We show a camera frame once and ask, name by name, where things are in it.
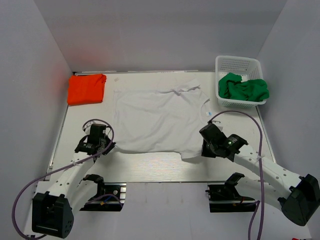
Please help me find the white t shirt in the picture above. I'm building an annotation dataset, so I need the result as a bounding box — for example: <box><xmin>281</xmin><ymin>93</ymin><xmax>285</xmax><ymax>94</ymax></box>
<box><xmin>113</xmin><ymin>79</ymin><xmax>212</xmax><ymax>159</ymax></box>

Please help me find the green t shirt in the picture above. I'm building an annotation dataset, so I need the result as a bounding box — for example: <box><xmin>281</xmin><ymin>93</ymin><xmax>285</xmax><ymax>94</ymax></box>
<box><xmin>218</xmin><ymin>72</ymin><xmax>270</xmax><ymax>102</ymax></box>

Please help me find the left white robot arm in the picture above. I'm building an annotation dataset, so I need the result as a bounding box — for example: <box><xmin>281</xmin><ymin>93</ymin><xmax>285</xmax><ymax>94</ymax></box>
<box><xmin>31</xmin><ymin>119</ymin><xmax>116</xmax><ymax>239</ymax></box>

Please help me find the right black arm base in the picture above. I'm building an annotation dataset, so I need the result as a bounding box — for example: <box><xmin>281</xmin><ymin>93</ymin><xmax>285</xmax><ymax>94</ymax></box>
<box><xmin>205</xmin><ymin>184</ymin><xmax>257</xmax><ymax>213</ymax></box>

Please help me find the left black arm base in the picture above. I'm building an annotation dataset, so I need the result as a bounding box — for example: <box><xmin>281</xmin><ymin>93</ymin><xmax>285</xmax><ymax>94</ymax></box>
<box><xmin>80</xmin><ymin>183</ymin><xmax>127</xmax><ymax>212</ymax></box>

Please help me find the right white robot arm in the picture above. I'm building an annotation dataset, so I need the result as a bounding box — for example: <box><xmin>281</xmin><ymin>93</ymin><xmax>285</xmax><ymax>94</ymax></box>
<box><xmin>199</xmin><ymin>123</ymin><xmax>320</xmax><ymax>226</ymax></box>

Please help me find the folded orange t shirt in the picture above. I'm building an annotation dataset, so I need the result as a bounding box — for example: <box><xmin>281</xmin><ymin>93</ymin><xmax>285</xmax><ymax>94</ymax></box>
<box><xmin>67</xmin><ymin>73</ymin><xmax>107</xmax><ymax>106</ymax></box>

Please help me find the white plastic basket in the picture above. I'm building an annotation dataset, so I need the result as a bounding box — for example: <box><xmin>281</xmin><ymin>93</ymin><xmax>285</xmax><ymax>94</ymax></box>
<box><xmin>215</xmin><ymin>55</ymin><xmax>270</xmax><ymax>109</ymax></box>

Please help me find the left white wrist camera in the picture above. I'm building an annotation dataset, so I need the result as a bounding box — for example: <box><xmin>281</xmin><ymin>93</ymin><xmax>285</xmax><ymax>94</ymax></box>
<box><xmin>81</xmin><ymin>121</ymin><xmax>95</xmax><ymax>134</ymax></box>

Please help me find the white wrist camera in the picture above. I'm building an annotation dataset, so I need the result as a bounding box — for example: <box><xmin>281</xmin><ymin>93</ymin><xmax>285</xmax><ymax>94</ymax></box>
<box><xmin>81</xmin><ymin>121</ymin><xmax>95</xmax><ymax>134</ymax></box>
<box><xmin>208</xmin><ymin>120</ymin><xmax>223</xmax><ymax>131</ymax></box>

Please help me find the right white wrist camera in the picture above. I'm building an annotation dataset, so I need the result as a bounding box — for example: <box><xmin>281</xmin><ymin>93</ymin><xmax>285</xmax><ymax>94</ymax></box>
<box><xmin>208</xmin><ymin>120</ymin><xmax>223</xmax><ymax>131</ymax></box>

